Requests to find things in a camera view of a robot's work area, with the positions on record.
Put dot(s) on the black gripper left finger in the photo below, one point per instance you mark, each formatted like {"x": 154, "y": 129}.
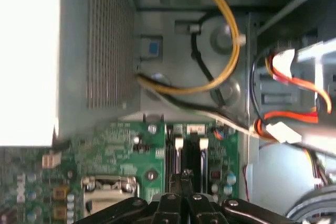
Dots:
{"x": 168, "y": 208}

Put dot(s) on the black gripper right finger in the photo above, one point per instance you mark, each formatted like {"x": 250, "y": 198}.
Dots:
{"x": 199, "y": 208}

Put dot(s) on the CPU socket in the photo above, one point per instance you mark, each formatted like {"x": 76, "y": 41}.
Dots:
{"x": 126, "y": 184}

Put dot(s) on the green motherboard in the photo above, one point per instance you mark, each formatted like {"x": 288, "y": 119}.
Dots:
{"x": 118, "y": 142}

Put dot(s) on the white power connector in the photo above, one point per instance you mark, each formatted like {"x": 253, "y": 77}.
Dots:
{"x": 284, "y": 61}
{"x": 283, "y": 133}

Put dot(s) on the beige board connector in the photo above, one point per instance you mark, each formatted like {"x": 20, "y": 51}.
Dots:
{"x": 51, "y": 160}

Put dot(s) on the blue square sticker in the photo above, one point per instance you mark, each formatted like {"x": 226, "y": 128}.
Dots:
{"x": 153, "y": 48}

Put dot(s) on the black PC case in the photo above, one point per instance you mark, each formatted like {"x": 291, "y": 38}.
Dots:
{"x": 178, "y": 40}

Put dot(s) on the grey power supply unit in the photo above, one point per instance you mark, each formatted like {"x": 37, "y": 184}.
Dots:
{"x": 105, "y": 51}

